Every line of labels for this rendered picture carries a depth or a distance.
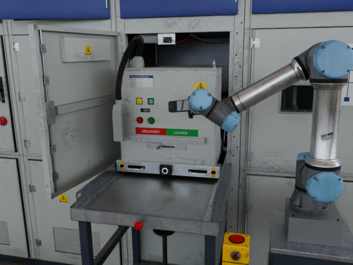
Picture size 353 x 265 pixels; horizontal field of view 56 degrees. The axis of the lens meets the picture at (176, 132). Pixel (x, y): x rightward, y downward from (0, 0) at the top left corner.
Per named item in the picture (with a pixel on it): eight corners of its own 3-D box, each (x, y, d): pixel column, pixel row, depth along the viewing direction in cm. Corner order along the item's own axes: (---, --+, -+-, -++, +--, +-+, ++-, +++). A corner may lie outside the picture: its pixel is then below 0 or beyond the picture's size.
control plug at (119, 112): (122, 142, 160) (121, 105, 156) (113, 141, 161) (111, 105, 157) (128, 138, 167) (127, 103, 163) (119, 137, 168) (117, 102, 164)
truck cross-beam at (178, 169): (219, 178, 163) (220, 166, 162) (116, 171, 175) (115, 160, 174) (220, 175, 168) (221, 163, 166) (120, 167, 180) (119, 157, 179)
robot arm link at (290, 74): (322, 37, 125) (208, 101, 136) (331, 35, 115) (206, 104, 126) (336, 64, 127) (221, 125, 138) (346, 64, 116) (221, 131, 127)
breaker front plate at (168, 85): (214, 169, 163) (216, 70, 152) (121, 163, 174) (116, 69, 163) (214, 168, 164) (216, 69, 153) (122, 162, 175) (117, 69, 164)
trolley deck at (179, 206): (219, 236, 126) (219, 222, 124) (70, 220, 140) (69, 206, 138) (231, 174, 190) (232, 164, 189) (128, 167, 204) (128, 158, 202)
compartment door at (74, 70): (40, 196, 150) (20, 24, 133) (117, 157, 207) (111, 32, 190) (52, 199, 148) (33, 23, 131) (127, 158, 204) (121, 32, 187)
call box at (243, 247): (248, 277, 101) (249, 247, 99) (221, 274, 103) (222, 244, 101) (248, 261, 109) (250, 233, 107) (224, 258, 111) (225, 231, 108)
